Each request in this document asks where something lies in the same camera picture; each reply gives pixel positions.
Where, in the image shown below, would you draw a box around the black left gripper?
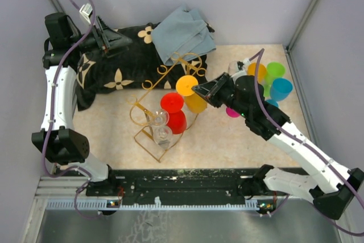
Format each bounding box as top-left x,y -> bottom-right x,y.
68,15 -> 132,57

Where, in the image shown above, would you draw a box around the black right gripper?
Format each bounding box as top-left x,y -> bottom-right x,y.
192,72 -> 250,119

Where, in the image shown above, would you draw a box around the magenta wine glass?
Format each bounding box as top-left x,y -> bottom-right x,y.
226,107 -> 241,118

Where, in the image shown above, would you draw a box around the orange yellow wine glass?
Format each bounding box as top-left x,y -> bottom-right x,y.
176,75 -> 207,114

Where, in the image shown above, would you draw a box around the clear wine glass back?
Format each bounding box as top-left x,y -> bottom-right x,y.
227,61 -> 246,76

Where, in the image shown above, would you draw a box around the clear wine glass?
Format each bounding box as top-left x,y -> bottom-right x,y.
148,109 -> 169,127
227,61 -> 246,76
153,126 -> 173,150

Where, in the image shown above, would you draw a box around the green wine glass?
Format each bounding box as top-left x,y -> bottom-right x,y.
263,62 -> 286,98

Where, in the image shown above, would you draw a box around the blue wine glass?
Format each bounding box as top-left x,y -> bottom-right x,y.
267,78 -> 293,107

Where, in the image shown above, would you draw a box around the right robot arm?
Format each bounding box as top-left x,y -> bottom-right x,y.
192,73 -> 363,220

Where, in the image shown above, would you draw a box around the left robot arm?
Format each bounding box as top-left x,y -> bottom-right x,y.
31,13 -> 131,196

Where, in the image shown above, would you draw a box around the red wine glass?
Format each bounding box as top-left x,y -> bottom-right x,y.
160,92 -> 187,135

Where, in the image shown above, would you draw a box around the clear wine glass middle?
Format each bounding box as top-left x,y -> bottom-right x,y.
148,109 -> 169,127

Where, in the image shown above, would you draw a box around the clear wine glass front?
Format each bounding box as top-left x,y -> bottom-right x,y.
153,126 -> 173,150

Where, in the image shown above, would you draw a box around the black cream flower blanket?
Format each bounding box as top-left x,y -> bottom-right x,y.
74,22 -> 216,112

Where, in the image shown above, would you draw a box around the grey blue folded cloth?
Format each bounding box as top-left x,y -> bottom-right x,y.
151,5 -> 216,66

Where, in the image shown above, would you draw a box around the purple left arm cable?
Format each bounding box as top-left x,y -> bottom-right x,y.
41,0 -> 109,220

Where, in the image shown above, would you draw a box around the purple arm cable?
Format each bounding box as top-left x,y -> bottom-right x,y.
41,0 -> 109,220
249,48 -> 364,237

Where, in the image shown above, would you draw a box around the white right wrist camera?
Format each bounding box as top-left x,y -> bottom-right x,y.
231,58 -> 251,77

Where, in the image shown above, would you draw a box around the gold wire glass rack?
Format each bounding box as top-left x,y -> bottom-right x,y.
127,53 -> 206,163

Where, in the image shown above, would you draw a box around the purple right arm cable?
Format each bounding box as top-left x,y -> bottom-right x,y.
249,48 -> 364,237

